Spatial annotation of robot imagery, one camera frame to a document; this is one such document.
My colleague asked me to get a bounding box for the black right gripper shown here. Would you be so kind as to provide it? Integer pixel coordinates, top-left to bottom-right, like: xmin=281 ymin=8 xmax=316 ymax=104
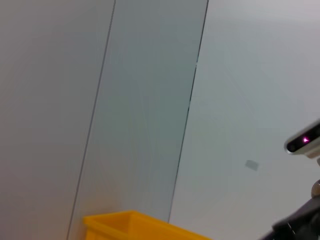
xmin=261 ymin=196 xmax=320 ymax=240

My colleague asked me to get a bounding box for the yellow plastic bin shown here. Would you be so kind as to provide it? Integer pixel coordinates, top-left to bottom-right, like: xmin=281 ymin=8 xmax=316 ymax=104
xmin=82 ymin=209 xmax=214 ymax=240

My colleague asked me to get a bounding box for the grey wall label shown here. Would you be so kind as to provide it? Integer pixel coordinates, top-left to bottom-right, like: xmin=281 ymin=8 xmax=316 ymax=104
xmin=244 ymin=159 xmax=261 ymax=171

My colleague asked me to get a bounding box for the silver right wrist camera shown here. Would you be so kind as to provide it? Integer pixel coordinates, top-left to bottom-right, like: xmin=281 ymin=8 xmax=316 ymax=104
xmin=283 ymin=119 xmax=320 ymax=160

